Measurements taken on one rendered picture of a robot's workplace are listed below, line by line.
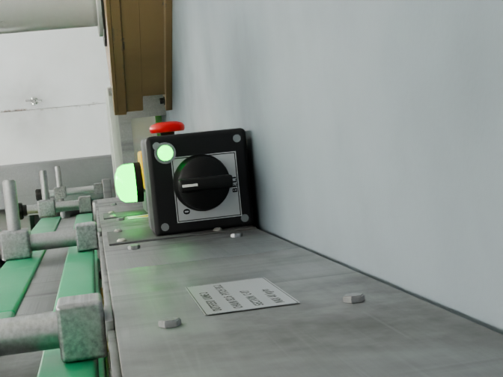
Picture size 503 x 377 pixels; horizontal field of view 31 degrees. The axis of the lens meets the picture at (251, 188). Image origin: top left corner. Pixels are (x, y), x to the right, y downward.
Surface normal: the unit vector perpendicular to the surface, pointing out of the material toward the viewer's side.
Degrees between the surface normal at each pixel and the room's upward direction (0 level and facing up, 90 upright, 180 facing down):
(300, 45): 0
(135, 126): 90
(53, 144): 90
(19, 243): 90
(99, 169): 90
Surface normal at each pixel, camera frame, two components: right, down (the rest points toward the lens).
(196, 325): -0.10, -0.99
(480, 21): -0.98, 0.11
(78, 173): 0.18, 0.04
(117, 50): 0.19, 0.78
